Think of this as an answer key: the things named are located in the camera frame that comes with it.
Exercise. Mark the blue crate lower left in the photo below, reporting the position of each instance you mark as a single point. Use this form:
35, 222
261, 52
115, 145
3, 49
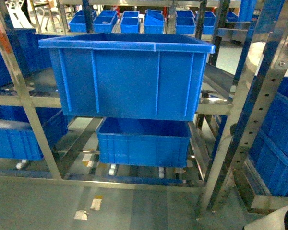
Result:
17, 139

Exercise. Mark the large blue crate centre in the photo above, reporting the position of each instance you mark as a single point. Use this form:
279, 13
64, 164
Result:
141, 76

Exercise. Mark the stainless steel rack frame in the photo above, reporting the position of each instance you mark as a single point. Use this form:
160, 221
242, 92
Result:
230, 113

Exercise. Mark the blue crate far right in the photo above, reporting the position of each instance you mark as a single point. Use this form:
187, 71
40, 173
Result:
269, 152

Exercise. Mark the lower blue crate centre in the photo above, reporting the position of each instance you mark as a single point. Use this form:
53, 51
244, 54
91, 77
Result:
140, 142

